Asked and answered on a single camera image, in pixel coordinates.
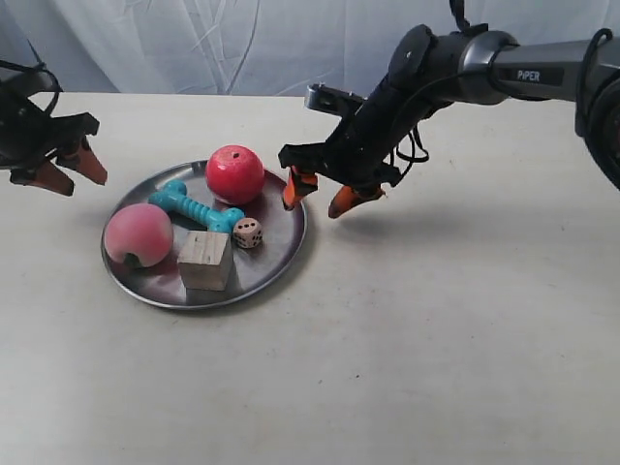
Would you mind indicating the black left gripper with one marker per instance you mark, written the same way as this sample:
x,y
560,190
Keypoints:
x,y
36,147

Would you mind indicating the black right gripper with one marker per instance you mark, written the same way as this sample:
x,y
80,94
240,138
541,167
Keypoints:
x,y
377,144

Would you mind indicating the small wooden die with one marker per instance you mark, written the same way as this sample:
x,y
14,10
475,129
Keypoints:
x,y
247,233

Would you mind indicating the red toy apple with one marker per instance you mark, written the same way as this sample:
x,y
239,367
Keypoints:
x,y
234,174

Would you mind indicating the pink toy peach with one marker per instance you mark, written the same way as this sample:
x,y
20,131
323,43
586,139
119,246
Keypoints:
x,y
142,231

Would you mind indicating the round grey metal plate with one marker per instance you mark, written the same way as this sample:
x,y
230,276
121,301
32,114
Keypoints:
x,y
253,269

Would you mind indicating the teal rubber bone toy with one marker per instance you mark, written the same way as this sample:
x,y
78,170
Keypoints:
x,y
173,197

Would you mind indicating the small wooden cube block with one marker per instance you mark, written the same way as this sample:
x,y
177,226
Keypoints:
x,y
205,261

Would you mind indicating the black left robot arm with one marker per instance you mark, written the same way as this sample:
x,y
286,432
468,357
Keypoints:
x,y
37,83

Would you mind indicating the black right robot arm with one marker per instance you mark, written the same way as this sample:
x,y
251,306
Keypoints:
x,y
427,73

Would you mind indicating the white fabric backdrop curtain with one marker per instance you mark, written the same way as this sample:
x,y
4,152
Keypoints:
x,y
213,47

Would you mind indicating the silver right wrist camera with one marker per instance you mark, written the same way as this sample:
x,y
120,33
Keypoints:
x,y
329,100

